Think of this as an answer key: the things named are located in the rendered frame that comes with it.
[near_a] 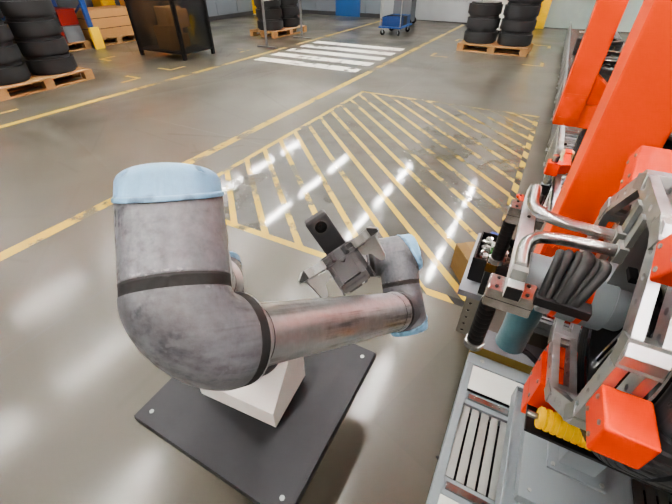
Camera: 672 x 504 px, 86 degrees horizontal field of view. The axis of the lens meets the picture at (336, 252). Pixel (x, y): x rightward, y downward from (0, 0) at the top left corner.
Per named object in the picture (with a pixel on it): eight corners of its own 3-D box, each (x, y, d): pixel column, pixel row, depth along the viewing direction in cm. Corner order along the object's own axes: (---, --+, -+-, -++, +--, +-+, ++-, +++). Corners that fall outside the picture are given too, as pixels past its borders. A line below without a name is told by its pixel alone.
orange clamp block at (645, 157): (671, 189, 78) (682, 150, 79) (628, 181, 81) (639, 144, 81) (655, 198, 85) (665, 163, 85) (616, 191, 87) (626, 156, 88)
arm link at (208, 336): (161, 424, 30) (440, 329, 85) (151, 276, 32) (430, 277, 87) (100, 419, 36) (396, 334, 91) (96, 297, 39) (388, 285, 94)
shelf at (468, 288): (501, 308, 137) (504, 303, 135) (456, 294, 144) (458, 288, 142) (515, 247, 167) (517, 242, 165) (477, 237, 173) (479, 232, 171)
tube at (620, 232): (618, 250, 75) (645, 207, 69) (520, 226, 82) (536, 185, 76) (612, 211, 88) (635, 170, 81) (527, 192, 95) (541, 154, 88)
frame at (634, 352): (570, 473, 79) (749, 299, 45) (537, 458, 81) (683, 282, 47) (572, 308, 116) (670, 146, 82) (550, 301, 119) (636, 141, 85)
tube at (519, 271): (627, 314, 62) (662, 267, 55) (508, 278, 69) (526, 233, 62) (619, 256, 74) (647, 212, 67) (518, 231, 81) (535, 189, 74)
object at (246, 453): (160, 455, 136) (132, 415, 117) (259, 340, 177) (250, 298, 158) (294, 551, 114) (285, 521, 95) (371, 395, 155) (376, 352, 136)
